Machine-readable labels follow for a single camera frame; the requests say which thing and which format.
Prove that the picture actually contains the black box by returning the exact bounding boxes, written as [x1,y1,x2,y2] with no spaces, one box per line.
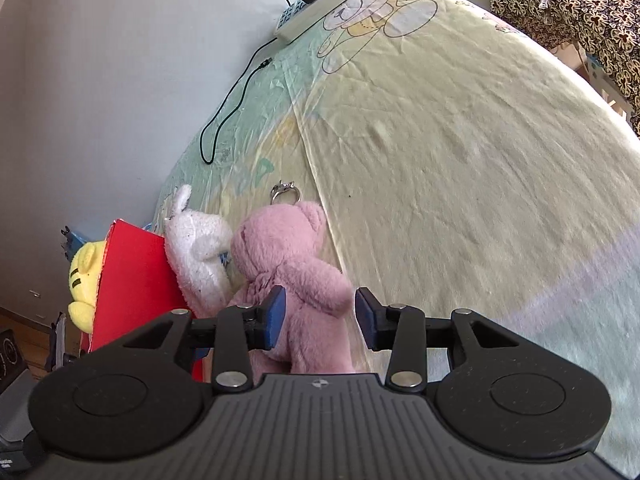
[0,327,23,393]

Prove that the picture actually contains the white power strip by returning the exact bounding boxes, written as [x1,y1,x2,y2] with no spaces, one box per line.
[273,0,358,43]

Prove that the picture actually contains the yellow plush toy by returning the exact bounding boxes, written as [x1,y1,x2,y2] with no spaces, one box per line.
[67,240,108,335]

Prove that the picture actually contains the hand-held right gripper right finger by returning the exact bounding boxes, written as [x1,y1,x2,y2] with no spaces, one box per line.
[354,287,521,394]

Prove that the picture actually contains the blue packet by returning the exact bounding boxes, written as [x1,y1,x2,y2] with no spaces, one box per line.
[60,227,92,261]

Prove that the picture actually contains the white rabbit plush toy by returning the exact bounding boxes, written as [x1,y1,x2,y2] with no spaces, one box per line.
[163,184,238,318]

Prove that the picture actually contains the metal key ring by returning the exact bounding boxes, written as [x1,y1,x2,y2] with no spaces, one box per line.
[270,179,302,206]

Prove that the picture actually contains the printed bed sheet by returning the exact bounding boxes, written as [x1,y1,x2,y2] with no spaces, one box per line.
[150,0,640,478]

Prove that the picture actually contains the grey device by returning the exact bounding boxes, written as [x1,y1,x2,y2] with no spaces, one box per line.
[0,370,46,471]

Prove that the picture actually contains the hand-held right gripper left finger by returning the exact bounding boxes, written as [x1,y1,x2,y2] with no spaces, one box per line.
[121,285,287,394]

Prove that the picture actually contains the black charging cable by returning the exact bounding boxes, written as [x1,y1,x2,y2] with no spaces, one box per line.
[200,0,296,165]

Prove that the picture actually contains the pink bear plush toy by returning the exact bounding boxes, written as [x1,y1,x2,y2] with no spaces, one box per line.
[227,201,357,375]

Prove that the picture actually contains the floral patterned cloth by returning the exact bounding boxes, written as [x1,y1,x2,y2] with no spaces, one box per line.
[480,0,640,136]

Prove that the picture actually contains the red cardboard box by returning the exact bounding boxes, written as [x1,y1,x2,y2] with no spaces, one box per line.
[80,218,211,386]

